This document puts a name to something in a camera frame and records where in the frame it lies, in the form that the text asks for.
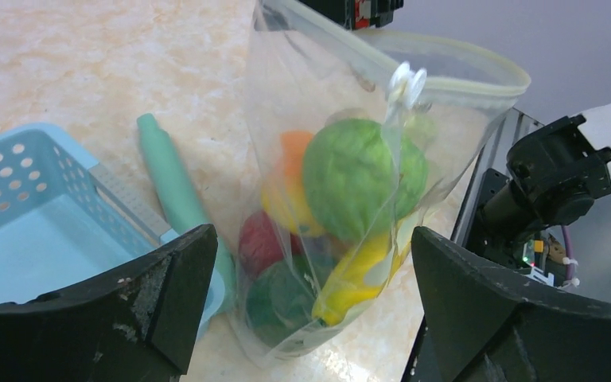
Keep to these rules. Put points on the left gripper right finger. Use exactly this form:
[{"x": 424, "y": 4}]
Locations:
[{"x": 485, "y": 322}]

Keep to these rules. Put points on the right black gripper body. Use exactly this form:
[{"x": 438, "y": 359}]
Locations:
[{"x": 357, "y": 14}]

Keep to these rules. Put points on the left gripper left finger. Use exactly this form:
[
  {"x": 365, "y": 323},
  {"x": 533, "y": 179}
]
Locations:
[{"x": 136, "y": 322}]

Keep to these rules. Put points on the clear zip top bag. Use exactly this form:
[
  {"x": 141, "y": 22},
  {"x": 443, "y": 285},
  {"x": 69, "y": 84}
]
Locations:
[{"x": 275, "y": 102}]

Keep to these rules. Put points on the yellow banana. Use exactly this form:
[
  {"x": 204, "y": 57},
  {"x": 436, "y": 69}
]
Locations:
[{"x": 363, "y": 272}]

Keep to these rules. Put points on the green lime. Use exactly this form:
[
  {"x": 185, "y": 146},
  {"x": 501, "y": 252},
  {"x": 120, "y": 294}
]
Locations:
[{"x": 280, "y": 302}]

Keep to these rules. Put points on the red apple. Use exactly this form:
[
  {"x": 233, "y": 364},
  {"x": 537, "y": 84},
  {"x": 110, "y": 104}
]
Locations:
[{"x": 261, "y": 244}]

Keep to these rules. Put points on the light blue plastic basket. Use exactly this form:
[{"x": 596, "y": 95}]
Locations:
[{"x": 64, "y": 218}]

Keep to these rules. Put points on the orange yellow mango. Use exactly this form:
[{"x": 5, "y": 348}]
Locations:
[{"x": 283, "y": 195}]

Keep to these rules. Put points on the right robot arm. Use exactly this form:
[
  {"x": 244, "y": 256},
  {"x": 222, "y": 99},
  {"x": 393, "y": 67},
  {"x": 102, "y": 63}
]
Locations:
[{"x": 564, "y": 174}]

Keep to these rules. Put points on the teal foam roller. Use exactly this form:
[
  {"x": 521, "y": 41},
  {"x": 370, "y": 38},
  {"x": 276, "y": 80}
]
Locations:
[{"x": 177, "y": 195}]

